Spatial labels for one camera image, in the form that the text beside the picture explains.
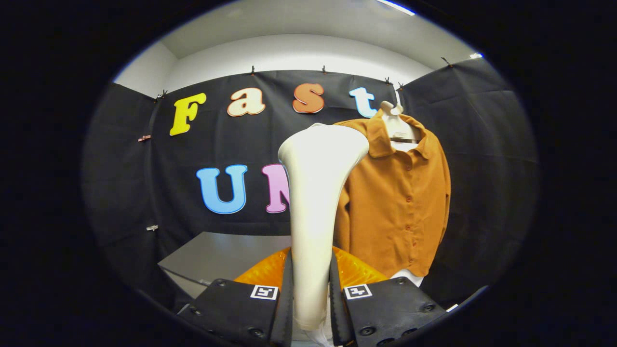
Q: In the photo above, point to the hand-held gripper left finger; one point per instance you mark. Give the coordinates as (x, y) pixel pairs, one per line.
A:
(231, 308)

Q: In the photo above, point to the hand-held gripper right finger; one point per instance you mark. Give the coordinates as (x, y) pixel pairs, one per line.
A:
(385, 313)

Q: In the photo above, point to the brown button shirt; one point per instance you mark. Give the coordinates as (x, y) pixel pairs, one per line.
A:
(400, 207)

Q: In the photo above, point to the black backdrop cloth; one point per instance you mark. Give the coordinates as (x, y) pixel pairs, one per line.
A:
(217, 159)

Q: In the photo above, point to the row of black clips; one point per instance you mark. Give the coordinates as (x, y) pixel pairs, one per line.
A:
(252, 70)

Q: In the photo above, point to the long ceiling light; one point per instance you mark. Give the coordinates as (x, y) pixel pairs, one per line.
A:
(396, 6)

